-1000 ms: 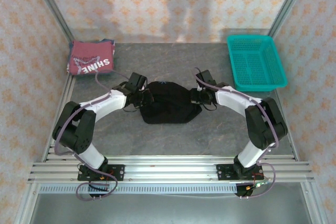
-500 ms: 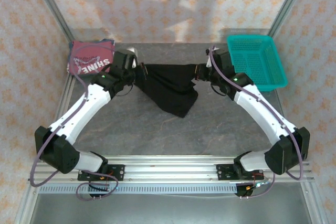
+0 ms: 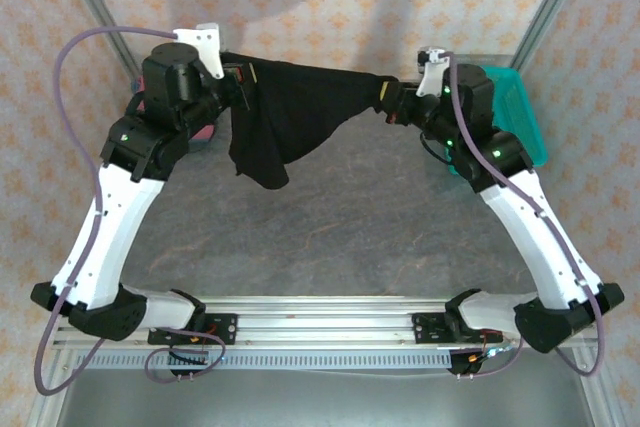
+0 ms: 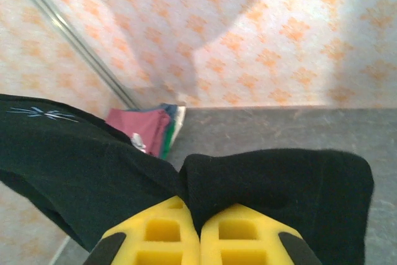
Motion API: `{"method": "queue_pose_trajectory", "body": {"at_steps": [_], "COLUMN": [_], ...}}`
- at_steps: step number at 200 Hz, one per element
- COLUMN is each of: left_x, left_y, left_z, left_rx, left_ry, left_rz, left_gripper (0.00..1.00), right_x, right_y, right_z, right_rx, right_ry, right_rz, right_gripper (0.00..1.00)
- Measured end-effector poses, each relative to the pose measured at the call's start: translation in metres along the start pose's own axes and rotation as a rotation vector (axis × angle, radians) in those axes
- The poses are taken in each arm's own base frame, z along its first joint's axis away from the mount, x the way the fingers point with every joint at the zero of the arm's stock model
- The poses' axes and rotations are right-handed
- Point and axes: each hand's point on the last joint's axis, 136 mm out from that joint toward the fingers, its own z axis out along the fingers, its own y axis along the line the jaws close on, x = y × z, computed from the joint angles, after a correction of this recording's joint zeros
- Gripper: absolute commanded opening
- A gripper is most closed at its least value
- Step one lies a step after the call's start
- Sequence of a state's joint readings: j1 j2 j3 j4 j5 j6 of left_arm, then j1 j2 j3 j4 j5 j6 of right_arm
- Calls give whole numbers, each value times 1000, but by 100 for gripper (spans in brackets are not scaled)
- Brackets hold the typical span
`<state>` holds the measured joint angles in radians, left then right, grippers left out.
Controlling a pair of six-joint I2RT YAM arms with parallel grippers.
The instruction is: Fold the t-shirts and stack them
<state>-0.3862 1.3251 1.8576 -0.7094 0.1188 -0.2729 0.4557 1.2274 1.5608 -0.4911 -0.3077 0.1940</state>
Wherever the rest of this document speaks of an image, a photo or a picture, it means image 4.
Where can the green folded t-shirt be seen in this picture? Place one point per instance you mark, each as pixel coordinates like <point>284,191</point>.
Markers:
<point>169,141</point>

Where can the black t-shirt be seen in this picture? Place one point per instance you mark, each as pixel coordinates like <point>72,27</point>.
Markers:
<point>93,168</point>

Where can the white folded t-shirt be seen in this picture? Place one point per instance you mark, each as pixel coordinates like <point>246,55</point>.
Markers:
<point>180,116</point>

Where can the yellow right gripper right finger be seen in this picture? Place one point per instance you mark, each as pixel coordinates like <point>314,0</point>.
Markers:
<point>266,246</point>

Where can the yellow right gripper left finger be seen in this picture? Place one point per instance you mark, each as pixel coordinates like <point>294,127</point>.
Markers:
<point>130,246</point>

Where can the maroon folded t-shirt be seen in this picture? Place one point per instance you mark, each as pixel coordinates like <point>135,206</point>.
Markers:
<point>136,122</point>

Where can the blue folded t-shirt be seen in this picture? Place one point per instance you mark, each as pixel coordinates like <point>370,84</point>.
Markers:
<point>171,109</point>

